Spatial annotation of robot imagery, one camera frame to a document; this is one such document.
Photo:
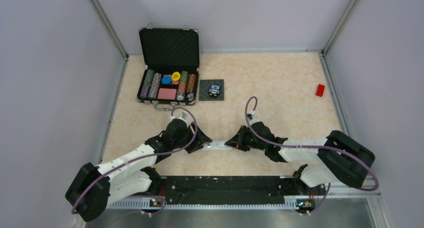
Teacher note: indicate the blue poker chip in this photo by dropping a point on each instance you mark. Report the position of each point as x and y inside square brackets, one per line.
[166, 79]

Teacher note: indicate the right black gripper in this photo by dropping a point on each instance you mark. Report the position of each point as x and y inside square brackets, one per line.
[237, 141]

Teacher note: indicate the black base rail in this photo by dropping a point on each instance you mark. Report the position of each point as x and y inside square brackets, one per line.
[216, 193]

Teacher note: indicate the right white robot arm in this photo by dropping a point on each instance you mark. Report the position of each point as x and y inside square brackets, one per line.
[334, 158]

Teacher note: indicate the yellow poker chip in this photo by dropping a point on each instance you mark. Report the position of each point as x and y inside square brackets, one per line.
[175, 76]

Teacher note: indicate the dark grey lego baseplate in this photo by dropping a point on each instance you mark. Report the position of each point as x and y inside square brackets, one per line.
[204, 87]

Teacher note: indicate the pink card deck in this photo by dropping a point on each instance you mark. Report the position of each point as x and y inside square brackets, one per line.
[167, 93]

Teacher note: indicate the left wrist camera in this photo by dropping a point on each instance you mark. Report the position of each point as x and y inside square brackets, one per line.
[182, 114]

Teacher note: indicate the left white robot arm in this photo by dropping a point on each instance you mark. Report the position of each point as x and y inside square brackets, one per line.
[97, 186]

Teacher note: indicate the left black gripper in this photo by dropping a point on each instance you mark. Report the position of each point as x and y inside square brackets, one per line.
[200, 137]

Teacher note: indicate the red lego brick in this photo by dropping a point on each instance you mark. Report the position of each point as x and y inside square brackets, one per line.
[320, 90]

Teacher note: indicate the black poker chip case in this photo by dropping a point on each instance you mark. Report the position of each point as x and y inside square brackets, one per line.
[165, 51]

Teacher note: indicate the blue owl toy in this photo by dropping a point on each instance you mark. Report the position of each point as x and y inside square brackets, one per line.
[214, 91]

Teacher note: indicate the white remote control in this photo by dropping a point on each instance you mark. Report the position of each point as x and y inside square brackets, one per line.
[216, 146]

